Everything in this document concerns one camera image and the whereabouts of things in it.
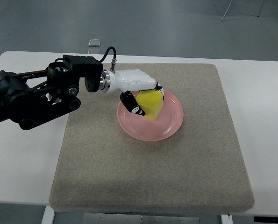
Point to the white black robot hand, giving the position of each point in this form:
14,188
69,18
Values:
127,81

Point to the yellow foam block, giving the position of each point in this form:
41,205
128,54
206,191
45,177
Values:
151,102

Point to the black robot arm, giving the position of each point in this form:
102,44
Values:
34,98

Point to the pink plastic plate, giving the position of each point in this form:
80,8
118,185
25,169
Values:
168,121

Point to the clear floor socket cover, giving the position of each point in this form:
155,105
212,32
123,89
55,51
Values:
94,43

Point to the beige fabric mat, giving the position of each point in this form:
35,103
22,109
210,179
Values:
198,170

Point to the metal chair leg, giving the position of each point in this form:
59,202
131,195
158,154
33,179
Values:
230,3

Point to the metal table frame bar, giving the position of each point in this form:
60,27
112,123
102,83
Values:
99,218

